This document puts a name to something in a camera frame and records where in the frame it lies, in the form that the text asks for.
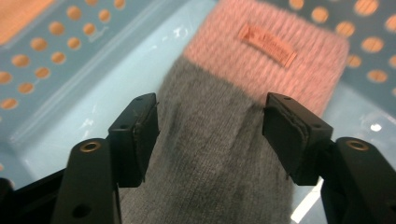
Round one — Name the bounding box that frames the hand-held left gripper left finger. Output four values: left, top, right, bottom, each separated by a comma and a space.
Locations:
107, 91, 161, 189

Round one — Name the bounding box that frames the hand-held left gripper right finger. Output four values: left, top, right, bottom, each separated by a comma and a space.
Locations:
262, 91, 334, 187

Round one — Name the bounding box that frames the light blue plastic basket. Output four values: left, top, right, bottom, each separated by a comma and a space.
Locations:
0, 0, 396, 224

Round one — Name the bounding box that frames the grey glove with pink cuff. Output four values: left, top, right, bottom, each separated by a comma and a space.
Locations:
119, 0, 350, 224

